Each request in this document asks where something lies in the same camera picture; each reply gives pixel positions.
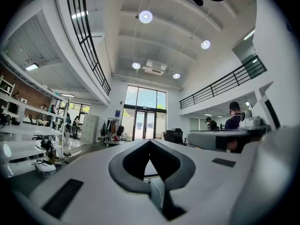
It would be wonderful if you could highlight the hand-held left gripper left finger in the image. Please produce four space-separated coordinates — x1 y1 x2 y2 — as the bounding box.
23 139 165 225

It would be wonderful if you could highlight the white ceiling air conditioner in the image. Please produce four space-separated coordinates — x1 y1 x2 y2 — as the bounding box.
142 59 167 75

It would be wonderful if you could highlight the black office chair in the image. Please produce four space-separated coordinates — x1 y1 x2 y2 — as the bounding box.
163 128 184 144

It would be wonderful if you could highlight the black equipment tangle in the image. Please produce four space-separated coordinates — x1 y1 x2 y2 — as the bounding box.
37 138 57 159

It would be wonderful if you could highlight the large glass window wall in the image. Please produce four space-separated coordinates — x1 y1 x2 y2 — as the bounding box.
121 84 167 142

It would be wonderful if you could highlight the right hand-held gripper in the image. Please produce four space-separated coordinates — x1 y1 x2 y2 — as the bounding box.
187 125 298 225

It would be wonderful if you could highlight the black balcony railing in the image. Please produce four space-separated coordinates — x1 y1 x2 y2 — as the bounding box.
179 55 267 110
65 0 111 96

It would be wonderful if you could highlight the clothes rack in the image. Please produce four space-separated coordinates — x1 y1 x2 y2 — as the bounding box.
100 117 125 146

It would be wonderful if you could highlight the long white workbench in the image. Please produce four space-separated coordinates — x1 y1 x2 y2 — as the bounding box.
0 123 64 178

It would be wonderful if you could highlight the white rounded robot device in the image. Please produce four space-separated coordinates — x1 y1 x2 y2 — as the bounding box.
34 159 57 178

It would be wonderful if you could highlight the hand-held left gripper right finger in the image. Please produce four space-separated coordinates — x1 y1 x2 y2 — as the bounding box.
149 139 249 225

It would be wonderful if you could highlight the white locker cabinet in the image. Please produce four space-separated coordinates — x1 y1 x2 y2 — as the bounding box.
81 113 100 144

